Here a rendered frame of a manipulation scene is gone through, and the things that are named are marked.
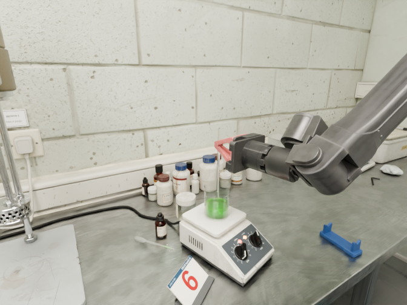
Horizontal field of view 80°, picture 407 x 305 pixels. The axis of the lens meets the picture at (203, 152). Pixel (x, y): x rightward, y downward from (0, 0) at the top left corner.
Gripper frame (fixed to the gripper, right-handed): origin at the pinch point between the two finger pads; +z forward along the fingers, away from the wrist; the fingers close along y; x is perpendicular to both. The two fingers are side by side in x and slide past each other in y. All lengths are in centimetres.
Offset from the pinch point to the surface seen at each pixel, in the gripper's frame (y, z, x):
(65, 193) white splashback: 25, 43, 21
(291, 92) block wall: -82, 28, -8
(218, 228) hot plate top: 5.1, -5.6, 17.5
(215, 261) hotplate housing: 7.6, -7.4, 23.9
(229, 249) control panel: 5.4, -9.6, 20.5
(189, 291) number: 16.4, -9.1, 24.9
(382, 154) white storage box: -101, -13, 20
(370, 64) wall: -146, 11, -23
